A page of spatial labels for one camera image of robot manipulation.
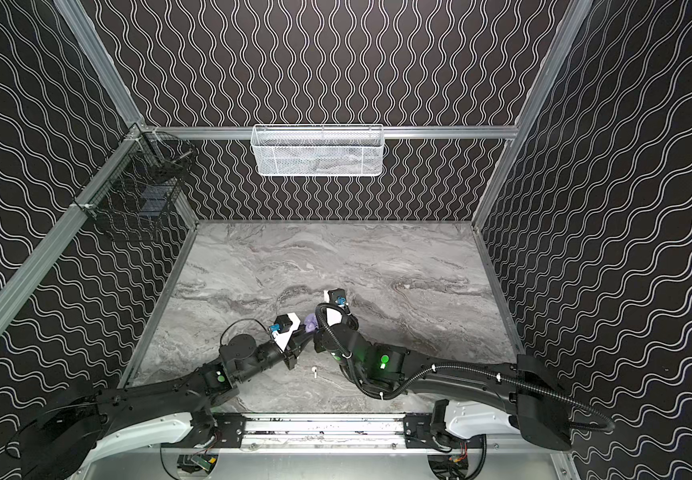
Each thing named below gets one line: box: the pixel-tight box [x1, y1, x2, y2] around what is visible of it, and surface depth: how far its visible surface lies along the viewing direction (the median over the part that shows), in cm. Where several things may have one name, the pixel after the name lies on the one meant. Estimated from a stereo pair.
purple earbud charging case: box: [304, 313, 318, 333], surface depth 75 cm
